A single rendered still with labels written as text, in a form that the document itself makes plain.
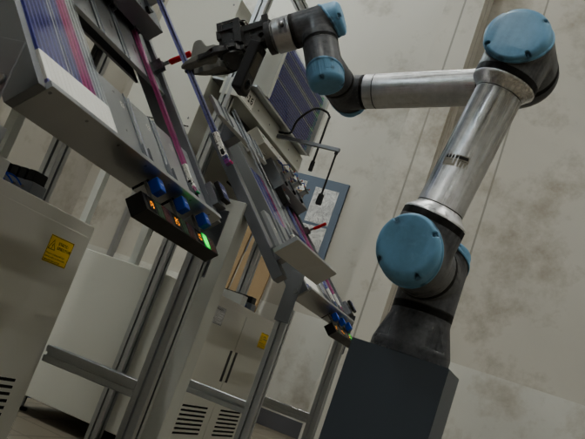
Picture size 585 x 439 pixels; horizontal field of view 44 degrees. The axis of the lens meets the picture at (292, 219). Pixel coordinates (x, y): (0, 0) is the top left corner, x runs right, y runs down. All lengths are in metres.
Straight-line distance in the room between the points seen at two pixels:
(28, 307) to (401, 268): 0.90
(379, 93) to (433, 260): 0.47
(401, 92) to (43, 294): 0.93
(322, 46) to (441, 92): 0.26
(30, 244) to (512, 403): 4.19
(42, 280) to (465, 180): 0.98
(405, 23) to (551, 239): 2.23
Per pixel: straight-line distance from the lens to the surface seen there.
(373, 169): 5.92
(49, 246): 1.74
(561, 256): 5.57
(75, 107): 1.19
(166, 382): 1.91
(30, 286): 1.73
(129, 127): 1.45
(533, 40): 1.34
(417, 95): 1.53
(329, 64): 1.47
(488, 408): 5.39
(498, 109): 1.32
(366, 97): 1.57
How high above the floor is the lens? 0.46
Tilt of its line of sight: 11 degrees up
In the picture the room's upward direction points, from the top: 20 degrees clockwise
